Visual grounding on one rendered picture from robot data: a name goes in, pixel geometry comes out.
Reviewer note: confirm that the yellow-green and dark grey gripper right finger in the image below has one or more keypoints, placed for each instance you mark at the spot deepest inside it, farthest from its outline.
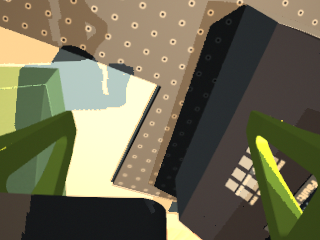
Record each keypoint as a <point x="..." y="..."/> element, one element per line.
<point x="281" y="209"/>

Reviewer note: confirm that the beige benchtop instrument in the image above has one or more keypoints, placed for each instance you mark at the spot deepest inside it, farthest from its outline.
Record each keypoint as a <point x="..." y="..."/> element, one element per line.
<point x="273" y="67"/>

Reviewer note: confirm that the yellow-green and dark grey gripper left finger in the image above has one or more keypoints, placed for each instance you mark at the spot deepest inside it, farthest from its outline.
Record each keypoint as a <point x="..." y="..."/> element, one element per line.
<point x="20" y="146"/>

